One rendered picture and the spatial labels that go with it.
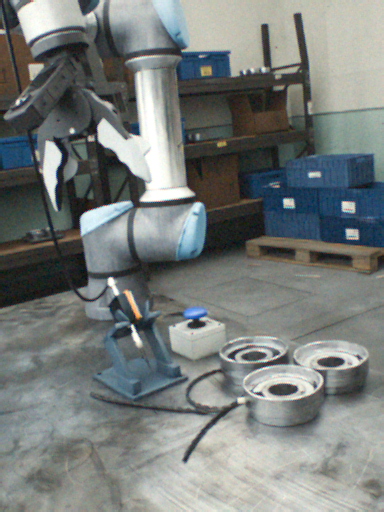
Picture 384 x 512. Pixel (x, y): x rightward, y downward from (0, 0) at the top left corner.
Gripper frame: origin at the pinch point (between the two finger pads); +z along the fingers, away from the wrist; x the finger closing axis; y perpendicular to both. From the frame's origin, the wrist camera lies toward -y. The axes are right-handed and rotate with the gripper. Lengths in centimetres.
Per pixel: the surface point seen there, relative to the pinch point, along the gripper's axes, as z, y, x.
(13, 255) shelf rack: 21, 232, 258
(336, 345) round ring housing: 31.3, 22.1, -17.0
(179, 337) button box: 26.2, 21.2, 8.9
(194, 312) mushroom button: 22.7, 22.8, 5.6
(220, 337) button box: 28.2, 24.3, 3.1
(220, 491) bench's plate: 33.1, -11.9, -12.0
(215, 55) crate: -81, 407, 148
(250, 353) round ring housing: 29.6, 18.7, -4.4
